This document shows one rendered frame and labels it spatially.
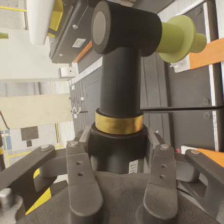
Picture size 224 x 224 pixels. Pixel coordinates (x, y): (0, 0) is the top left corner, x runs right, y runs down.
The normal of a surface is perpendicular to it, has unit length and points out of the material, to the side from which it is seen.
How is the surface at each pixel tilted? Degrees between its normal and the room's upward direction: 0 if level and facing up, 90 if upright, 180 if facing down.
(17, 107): 90
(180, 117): 0
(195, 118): 0
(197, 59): 0
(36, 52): 90
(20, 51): 90
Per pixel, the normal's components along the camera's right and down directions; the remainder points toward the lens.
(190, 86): -0.88, 0.11
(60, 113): 0.47, 0.00
